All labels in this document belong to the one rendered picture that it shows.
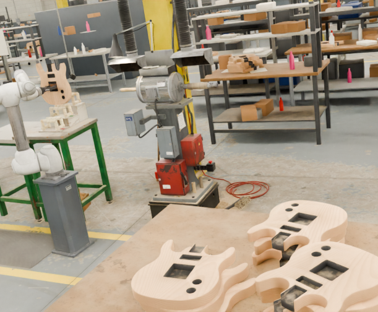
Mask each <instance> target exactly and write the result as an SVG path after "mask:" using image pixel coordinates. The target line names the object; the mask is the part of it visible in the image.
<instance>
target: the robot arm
mask: <svg viewBox="0 0 378 312"><path fill-rule="evenodd" d="M14 77H15V80H16V82H11V83H8V84H3V85H1V86H0V103H2V104H3V106H4V107H6V110H7V115H8V117H9V122H10V125H11V128H12V133H13V135H14V140H15V144H16V147H17V152H16V153H15V159H13V160H12V163H11V165H12V169H13V171H14V173H15V174H18V175H30V174H34V173H38V172H40V171H45V176H42V177H41V179H42V180H53V181H56V180H58V179H60V178H62V177H65V176H67V175H68V174H69V173H70V172H69V171H64V169H63V166H62V159H61V156H60V154H59V152H58V150H57V148H55V146H53V145H45V146H43V147H42V148H41V149H40V152H39V153H37V154H35V153H34V151H33V149H31V148H30V146H29V144H28V139H27V135H26V132H25V128H24V123H23V120H22V115H21V113H20V108H19V103H20V98H21V99H22V100H23V101H30V100H34V99H36V98H37V97H39V96H41V95H43V94H44V93H45V92H46V91H50V90H53V89H55V88H57V86H56V85H54V86H52V87H50V85H49V86H45V87H36V85H35V84H34V83H33V82H31V81H30V79H29V78H28V75H27V74H26V73H25V72H24V71H23V70H22V69H18V70H16V71H15V72H14Z"/></svg>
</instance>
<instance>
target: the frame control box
mask: <svg viewBox="0 0 378 312"><path fill-rule="evenodd" d="M142 118H144V116H143V111H142V109H132V110H130V111H128V112H127V113H125V114H124V119H125V123H126V129H127V135H128V136H138V137H139V138H143V137H144V136H145V135H146V134H148V133H149V132H150V131H151V130H152V129H153V128H155V127H156V126H159V128H160V129H161V127H160V125H159V124H156V125H154V126H153V127H152V128H150V129H149V130H148V131H147V132H146V133H145V134H144V135H142V136H140V134H141V133H143V132H144V131H146V128H145V124H140V123H139V120H141V119H142Z"/></svg>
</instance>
